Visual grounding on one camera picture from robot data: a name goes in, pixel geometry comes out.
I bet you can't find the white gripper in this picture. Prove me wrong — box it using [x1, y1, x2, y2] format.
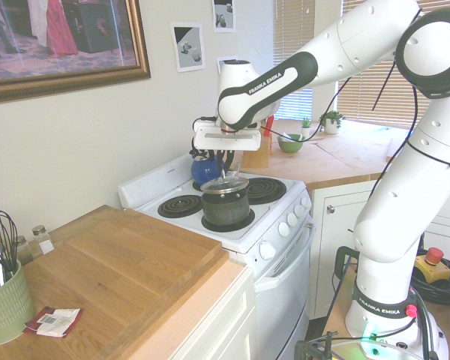
[193, 125, 264, 172]

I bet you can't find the glass pot lid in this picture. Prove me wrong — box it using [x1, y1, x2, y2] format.
[199, 166, 251, 196]

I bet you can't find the dark metal pot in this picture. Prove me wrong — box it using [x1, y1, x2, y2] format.
[201, 187, 251, 225]

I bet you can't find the leafy plant in white pot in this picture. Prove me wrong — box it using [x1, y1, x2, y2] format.
[318, 110, 346, 135]

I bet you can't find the blue kettle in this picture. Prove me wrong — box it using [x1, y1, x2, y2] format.
[190, 148, 227, 187]

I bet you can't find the green bowl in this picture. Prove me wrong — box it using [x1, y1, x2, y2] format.
[276, 133, 306, 153]

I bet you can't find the white electric stove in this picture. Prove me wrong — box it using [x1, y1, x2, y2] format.
[117, 151, 318, 360]

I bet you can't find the white cabinet with knob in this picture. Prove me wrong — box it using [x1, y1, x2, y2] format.
[307, 179, 450, 320]

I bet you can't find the narrow window blind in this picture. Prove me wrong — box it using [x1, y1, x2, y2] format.
[272, 0, 315, 122]

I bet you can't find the white panelled counter cabinet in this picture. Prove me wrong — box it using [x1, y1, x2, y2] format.
[164, 262, 258, 360]

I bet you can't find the wide window blind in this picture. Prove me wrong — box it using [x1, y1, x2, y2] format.
[335, 0, 450, 131]

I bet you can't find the large wooden cutting board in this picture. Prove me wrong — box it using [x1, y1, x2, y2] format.
[21, 204, 230, 359]

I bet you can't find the glass spice jar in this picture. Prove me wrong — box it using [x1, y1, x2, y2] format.
[31, 224, 56, 257]
[14, 235, 35, 266]

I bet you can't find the gold framed painting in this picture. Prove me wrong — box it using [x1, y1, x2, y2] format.
[0, 0, 152, 106]

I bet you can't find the black clamp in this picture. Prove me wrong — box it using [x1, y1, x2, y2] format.
[294, 330, 338, 360]

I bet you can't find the red packet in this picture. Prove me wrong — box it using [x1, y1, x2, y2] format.
[23, 306, 84, 338]

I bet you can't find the white packet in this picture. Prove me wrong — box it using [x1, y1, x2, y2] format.
[35, 308, 82, 337]

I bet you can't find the yellow emergency stop button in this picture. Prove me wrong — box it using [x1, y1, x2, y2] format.
[414, 247, 450, 284]

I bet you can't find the green ceramic utensil holder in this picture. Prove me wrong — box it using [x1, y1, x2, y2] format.
[0, 259, 36, 346]

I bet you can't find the black wire whisk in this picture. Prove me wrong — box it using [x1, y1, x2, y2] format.
[0, 190, 20, 277]

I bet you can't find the black cable coil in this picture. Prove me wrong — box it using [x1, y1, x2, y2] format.
[412, 258, 450, 307]

